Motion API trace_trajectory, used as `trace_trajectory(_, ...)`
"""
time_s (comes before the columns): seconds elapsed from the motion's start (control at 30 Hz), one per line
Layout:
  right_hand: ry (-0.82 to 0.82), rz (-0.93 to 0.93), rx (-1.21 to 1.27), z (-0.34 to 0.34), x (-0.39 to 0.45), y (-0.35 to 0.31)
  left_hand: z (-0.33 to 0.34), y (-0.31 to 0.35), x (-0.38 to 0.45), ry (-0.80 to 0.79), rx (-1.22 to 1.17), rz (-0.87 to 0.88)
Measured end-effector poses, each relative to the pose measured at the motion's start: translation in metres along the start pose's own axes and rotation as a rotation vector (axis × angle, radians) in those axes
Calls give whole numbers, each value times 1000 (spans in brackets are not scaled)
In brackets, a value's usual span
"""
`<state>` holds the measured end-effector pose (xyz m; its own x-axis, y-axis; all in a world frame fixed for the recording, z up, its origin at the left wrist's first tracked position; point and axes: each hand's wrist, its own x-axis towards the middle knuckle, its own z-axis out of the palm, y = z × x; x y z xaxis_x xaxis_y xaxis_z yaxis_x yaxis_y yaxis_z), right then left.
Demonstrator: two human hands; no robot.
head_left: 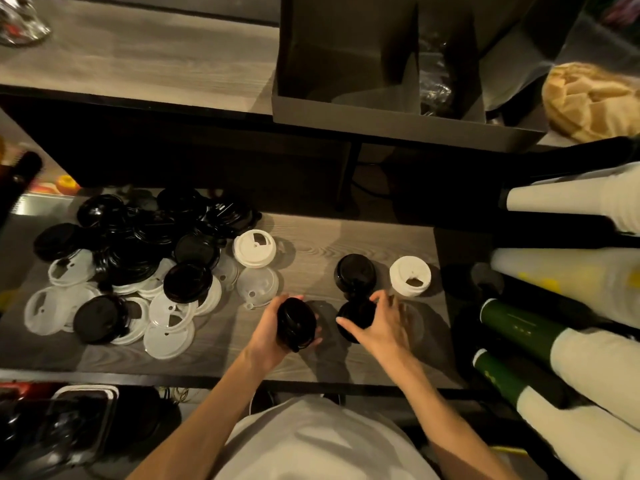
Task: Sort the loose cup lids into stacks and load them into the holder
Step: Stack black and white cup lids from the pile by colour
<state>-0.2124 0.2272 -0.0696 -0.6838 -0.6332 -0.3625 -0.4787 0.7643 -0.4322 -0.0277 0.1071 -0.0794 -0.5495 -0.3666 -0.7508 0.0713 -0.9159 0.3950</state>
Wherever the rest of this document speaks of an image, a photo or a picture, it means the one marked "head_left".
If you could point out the person's left hand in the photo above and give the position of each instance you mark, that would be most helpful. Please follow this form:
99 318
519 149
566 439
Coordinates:
265 339

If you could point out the person's right hand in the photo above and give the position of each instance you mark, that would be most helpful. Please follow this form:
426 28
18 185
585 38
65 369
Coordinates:
387 334

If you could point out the clear plastic lids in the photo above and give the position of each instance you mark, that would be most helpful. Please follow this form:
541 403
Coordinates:
417 322
257 287

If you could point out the stack of white lids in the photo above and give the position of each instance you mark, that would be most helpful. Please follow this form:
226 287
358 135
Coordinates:
410 276

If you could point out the pile of mixed cup lids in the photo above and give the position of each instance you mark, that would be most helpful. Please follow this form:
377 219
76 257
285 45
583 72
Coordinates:
125 259

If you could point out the dark metal organizer box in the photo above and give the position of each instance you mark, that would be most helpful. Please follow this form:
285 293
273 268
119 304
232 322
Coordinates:
345 54

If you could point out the person's right forearm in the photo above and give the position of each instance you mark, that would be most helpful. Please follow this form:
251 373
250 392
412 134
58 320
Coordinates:
450 424

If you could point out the person's left forearm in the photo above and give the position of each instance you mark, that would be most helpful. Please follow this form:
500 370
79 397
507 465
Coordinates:
200 424

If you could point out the translucent yellow print cup stack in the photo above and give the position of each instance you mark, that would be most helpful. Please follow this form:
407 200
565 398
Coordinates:
565 279

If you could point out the white paper cup stack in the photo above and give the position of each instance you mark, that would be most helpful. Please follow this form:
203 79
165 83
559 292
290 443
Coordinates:
575 194

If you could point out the black left shoe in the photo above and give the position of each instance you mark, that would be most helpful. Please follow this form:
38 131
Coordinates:
262 400

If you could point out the white shirt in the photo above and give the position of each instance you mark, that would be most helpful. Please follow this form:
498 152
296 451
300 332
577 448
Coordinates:
320 444

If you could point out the clear plastic bag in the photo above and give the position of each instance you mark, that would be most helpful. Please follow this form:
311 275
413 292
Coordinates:
435 84

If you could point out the grey foil pouch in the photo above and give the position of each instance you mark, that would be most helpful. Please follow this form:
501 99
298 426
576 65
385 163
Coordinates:
515 69

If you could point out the tan crumpled paper bundle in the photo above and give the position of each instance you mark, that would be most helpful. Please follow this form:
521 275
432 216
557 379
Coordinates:
590 102

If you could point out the chrome flag stand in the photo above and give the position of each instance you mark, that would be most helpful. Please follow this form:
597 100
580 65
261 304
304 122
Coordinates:
20 19

